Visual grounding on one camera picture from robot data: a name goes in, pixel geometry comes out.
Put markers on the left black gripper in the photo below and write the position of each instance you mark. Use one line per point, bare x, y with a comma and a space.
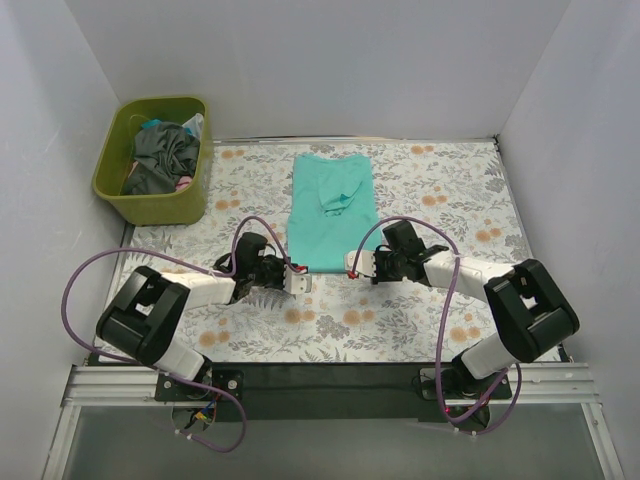
279, 273

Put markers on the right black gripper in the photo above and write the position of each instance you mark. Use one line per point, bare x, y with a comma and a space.
382, 265

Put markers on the teal t shirt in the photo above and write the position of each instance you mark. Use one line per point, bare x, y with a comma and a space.
333, 209

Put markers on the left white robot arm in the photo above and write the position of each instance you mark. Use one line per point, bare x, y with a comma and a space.
142, 319

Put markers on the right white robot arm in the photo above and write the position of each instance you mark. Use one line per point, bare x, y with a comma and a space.
531, 314

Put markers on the green plastic laundry bin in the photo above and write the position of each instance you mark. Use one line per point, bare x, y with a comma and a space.
185, 206

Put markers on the grey t shirt in bin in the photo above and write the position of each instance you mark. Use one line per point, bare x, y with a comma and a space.
163, 154

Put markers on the clear plastic bag in bin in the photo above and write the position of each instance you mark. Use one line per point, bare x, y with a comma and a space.
193, 129

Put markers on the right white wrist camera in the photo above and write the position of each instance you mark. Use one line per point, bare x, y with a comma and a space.
360, 264

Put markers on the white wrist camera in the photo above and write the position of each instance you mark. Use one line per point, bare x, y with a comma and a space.
360, 264
297, 280

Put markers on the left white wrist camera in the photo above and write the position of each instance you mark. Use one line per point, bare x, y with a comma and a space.
297, 280

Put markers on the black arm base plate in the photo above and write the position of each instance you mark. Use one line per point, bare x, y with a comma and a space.
345, 391

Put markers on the aluminium frame rail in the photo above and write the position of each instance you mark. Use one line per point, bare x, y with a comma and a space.
116, 386

